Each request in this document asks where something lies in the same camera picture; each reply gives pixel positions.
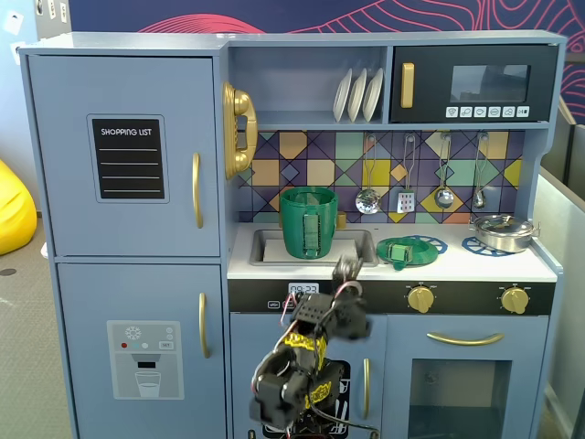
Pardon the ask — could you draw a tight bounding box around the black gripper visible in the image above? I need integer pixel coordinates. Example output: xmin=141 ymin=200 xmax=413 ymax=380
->
xmin=328 ymin=295 xmax=372 ymax=340

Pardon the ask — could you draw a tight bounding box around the green round lid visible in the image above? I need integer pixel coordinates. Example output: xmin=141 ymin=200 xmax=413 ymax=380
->
xmin=376 ymin=236 xmax=440 ymax=271

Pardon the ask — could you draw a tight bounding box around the steel pot with lid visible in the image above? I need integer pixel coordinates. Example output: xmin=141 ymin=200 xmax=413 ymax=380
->
xmin=469 ymin=213 xmax=541 ymax=254

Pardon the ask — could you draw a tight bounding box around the gold stove knob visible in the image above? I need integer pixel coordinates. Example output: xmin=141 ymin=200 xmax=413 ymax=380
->
xmin=499 ymin=284 xmax=531 ymax=315
xmin=406 ymin=284 xmax=436 ymax=315

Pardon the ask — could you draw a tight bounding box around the grey toy sink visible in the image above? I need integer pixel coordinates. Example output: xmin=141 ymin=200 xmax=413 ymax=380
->
xmin=249 ymin=228 xmax=379 ymax=269

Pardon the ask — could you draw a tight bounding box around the blue oven door with window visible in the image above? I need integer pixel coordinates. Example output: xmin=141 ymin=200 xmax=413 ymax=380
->
xmin=386 ymin=314 xmax=549 ymax=439

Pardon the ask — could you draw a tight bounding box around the blue dishwasher door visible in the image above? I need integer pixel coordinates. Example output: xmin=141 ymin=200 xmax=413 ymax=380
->
xmin=229 ymin=312 xmax=388 ymax=439

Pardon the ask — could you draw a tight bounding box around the green plastic container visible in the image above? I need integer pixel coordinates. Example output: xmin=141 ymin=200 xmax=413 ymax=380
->
xmin=279 ymin=186 xmax=340 ymax=261

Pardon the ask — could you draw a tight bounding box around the black oven control panel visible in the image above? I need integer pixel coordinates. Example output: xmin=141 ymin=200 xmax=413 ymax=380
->
xmin=228 ymin=279 xmax=558 ymax=316

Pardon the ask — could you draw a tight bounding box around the metal skimmer utensil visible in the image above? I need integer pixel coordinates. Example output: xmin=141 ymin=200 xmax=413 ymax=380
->
xmin=355 ymin=134 xmax=382 ymax=215

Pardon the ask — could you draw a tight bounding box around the metal slotted spatula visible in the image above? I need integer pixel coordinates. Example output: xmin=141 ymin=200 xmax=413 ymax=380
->
xmin=396 ymin=134 xmax=417 ymax=214

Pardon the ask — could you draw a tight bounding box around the metal ladle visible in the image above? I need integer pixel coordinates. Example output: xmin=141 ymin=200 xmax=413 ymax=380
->
xmin=433 ymin=132 xmax=455 ymax=209

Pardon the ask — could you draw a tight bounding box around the metal spoon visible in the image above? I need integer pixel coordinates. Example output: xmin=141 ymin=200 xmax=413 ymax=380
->
xmin=472 ymin=132 xmax=489 ymax=210

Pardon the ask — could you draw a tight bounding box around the grey water dispenser sticker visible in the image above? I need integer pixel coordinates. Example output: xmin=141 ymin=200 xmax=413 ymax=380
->
xmin=106 ymin=319 xmax=186 ymax=401

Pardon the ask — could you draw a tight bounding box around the white toy plate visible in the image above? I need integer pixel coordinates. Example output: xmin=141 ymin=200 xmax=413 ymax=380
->
xmin=346 ymin=68 xmax=368 ymax=123
xmin=362 ymin=67 xmax=385 ymax=123
xmin=332 ymin=68 xmax=354 ymax=123

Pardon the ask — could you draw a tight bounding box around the gold toy telephone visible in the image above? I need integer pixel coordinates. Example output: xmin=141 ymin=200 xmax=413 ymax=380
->
xmin=222 ymin=80 xmax=260 ymax=181

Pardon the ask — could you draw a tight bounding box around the blue fridge door with dispenser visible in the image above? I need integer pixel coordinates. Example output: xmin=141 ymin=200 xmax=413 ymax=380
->
xmin=55 ymin=262 xmax=228 ymax=439

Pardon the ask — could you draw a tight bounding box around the black microwave door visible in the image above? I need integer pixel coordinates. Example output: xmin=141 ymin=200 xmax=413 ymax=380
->
xmin=390 ymin=44 xmax=559 ymax=123

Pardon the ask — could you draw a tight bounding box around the black shopping list board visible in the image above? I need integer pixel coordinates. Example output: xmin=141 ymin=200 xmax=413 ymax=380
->
xmin=86 ymin=113 xmax=170 ymax=205

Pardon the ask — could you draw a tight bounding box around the large blue fridge door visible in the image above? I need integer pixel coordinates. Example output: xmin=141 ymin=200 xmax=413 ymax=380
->
xmin=27 ymin=55 xmax=221 ymax=257

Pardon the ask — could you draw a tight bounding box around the blue toy kitchen unit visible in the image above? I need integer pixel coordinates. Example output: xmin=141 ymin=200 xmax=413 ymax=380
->
xmin=17 ymin=30 xmax=568 ymax=439

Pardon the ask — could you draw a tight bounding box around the yellow beanbag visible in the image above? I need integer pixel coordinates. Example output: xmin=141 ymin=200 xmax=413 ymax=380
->
xmin=0 ymin=158 xmax=37 ymax=256

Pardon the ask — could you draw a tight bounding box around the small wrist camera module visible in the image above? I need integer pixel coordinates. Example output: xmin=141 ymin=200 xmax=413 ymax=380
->
xmin=332 ymin=254 xmax=366 ymax=284

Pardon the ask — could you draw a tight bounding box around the gold dishwasher handle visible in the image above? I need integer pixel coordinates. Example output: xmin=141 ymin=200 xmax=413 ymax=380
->
xmin=362 ymin=358 xmax=371 ymax=421

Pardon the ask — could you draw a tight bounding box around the gold oven handle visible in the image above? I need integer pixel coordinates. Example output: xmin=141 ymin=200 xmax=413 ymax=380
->
xmin=426 ymin=332 xmax=505 ymax=347

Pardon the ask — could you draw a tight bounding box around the short gold fridge handle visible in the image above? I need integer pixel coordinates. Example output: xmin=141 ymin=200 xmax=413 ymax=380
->
xmin=197 ymin=292 xmax=211 ymax=359

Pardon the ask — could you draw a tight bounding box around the long gold fridge handle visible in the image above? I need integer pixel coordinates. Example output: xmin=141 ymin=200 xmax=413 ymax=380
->
xmin=191 ymin=152 xmax=205 ymax=230

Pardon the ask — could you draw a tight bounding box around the gold microwave handle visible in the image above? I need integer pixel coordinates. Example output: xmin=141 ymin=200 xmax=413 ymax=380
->
xmin=400 ymin=62 xmax=416 ymax=110

